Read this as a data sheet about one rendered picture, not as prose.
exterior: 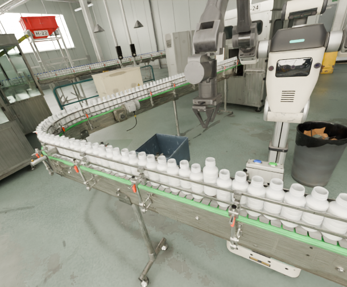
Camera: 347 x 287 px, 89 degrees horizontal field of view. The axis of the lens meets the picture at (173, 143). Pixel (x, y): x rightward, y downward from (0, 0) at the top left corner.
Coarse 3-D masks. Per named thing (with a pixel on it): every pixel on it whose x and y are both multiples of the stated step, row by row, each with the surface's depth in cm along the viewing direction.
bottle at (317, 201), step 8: (312, 192) 55; (320, 192) 56; (328, 192) 53; (312, 200) 55; (320, 200) 54; (312, 208) 55; (320, 208) 54; (304, 216) 59; (312, 216) 56; (320, 216) 56; (312, 224) 58; (320, 224) 58
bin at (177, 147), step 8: (152, 136) 152; (160, 136) 155; (168, 136) 150; (176, 136) 146; (144, 144) 144; (152, 144) 153; (160, 144) 160; (168, 144) 155; (176, 144) 150; (184, 144) 138; (136, 152) 132; (152, 152) 155; (160, 152) 165; (168, 152) 160; (176, 152) 128; (184, 152) 140; (176, 160) 129
